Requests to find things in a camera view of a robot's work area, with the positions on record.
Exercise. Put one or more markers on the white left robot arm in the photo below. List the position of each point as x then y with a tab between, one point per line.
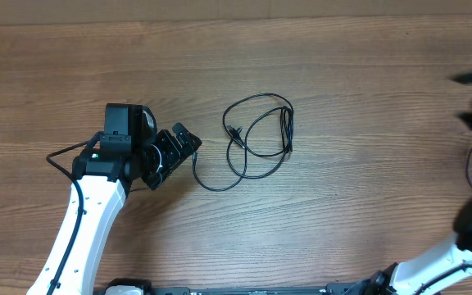
129	147

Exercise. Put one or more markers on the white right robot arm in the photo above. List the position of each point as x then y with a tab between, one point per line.
442	266

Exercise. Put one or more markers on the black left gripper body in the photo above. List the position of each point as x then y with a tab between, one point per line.
170	156

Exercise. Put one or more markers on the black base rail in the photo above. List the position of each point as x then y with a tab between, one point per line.
144	286

